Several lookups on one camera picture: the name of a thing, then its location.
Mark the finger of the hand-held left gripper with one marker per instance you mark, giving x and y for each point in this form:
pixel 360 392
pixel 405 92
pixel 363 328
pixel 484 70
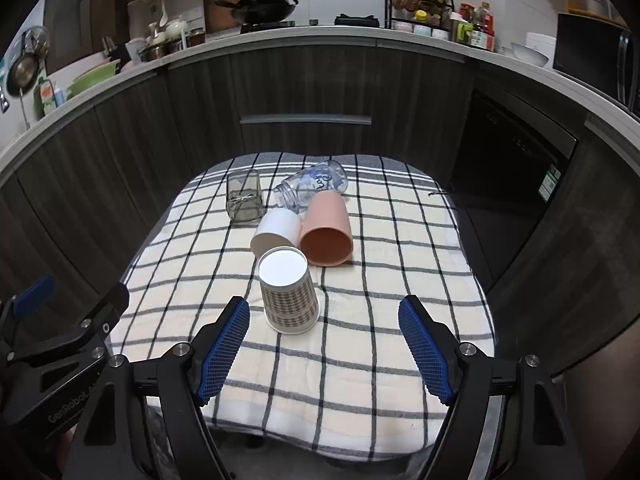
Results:
pixel 107 312
pixel 35 290

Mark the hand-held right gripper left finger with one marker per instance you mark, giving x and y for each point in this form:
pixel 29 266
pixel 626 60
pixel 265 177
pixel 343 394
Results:
pixel 225 350

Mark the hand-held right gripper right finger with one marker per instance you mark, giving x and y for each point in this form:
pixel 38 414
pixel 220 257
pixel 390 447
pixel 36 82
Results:
pixel 425 355

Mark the plaid paper cup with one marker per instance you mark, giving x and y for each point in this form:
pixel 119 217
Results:
pixel 290 300

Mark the white paper cup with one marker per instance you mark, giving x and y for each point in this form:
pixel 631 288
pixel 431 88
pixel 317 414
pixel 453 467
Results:
pixel 277 227

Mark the pink plastic cup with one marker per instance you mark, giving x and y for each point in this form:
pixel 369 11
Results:
pixel 325 215

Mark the black checked white cloth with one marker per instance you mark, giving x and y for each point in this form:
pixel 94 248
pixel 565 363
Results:
pixel 375 285

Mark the grey glass tumbler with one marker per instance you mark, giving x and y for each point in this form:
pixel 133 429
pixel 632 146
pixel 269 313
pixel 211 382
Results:
pixel 244 195

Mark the clear glass bottle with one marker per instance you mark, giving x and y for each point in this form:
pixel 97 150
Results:
pixel 310 182

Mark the green dish soap bottle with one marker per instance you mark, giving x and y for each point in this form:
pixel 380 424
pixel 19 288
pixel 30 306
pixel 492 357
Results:
pixel 46 100

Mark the black dishwasher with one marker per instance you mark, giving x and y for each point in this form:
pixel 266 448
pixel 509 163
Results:
pixel 510 160

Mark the green plastic basin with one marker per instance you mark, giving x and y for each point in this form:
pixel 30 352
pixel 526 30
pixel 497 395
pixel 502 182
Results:
pixel 92 80

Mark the hanging frying pan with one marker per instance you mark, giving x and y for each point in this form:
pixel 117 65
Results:
pixel 22 70

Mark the steel pot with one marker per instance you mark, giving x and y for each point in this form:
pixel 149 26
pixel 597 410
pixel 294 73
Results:
pixel 160 50

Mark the glass jar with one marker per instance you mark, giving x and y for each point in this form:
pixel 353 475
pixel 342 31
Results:
pixel 197 37

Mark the white teapot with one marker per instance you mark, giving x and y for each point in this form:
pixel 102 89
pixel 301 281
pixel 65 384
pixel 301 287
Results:
pixel 176 29

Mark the white bowl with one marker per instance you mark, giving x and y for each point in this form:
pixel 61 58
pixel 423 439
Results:
pixel 529 54

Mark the wooden cutting board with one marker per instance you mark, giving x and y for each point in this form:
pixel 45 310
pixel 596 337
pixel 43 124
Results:
pixel 217 7

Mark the group of sauce bottles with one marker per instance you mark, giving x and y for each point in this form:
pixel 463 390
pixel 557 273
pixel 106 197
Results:
pixel 475 27

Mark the white rice cooker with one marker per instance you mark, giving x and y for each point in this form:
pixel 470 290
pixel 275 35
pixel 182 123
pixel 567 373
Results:
pixel 545 42

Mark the black stove grate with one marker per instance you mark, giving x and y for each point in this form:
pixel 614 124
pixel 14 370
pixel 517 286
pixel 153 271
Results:
pixel 356 20

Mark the black microwave oven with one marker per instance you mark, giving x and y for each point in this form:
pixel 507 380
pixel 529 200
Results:
pixel 590 55

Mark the black wok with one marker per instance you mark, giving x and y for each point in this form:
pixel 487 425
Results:
pixel 265 5

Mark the black spice rack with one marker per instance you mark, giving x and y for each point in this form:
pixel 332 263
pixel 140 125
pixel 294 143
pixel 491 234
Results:
pixel 417 5

